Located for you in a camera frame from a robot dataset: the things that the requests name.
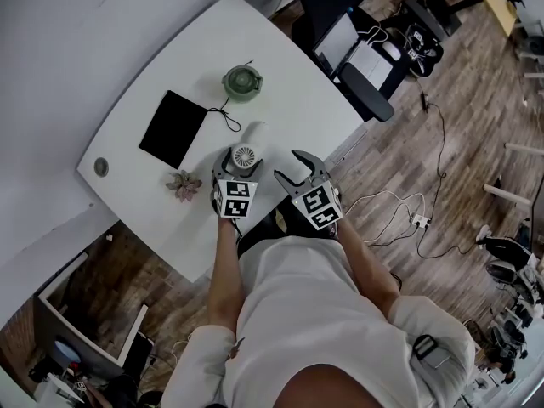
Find white computer mouse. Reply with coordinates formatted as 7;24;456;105
381;40;403;62

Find white open shelf unit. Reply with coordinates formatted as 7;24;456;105
35;250;150;370

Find black drawstring cloth pouch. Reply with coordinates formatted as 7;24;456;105
138;89;242;171

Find light wooden desk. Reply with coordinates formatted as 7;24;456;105
463;0;520;38

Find green round device with strap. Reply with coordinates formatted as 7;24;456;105
222;59;264;105

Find person's right forearm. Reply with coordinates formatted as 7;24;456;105
337;213;401;327

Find black device with cables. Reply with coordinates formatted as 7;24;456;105
402;22;445;77

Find black buckle strap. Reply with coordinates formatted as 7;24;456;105
411;333;452;370

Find person's black trousers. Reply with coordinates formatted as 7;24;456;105
235;201;341;258

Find black office chair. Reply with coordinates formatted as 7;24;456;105
290;0;463;123

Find person's left forearm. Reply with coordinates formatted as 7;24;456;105
206;216;245;336

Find small pink-green succulent plant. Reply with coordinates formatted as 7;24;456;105
165;168;204;204

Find white cable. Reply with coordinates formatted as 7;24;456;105
342;190;427;247

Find person's white shirt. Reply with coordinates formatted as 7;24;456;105
160;235;478;408

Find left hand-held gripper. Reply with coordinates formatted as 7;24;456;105
212;147;266;220

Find open laptop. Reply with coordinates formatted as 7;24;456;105
311;12;395;89

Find black floor cable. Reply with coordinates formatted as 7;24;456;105
415;78;484;259

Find small white handheld fan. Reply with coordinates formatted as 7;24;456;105
230;120;272;173

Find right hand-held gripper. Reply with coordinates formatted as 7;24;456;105
273;149;345;232

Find white furniture frame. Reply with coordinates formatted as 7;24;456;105
483;141;544;208

